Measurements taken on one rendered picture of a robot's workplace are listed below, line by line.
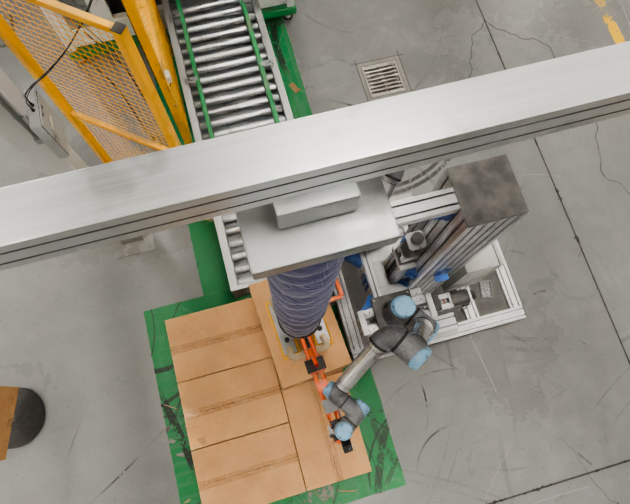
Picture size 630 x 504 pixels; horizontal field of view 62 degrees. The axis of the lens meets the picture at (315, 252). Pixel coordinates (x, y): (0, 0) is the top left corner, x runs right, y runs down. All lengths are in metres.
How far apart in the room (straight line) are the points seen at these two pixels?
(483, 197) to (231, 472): 2.16
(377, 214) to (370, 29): 4.02
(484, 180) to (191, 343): 2.07
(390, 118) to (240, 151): 0.26
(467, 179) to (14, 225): 1.58
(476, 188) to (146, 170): 1.43
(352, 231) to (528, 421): 3.29
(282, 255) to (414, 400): 3.01
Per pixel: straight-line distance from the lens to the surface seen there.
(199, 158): 0.88
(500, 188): 2.10
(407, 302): 2.66
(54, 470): 4.19
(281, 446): 3.30
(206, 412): 3.33
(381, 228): 1.02
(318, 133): 0.89
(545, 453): 4.21
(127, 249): 4.18
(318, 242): 1.00
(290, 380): 2.89
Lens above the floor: 3.83
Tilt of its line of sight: 74 degrees down
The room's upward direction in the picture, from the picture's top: 6 degrees clockwise
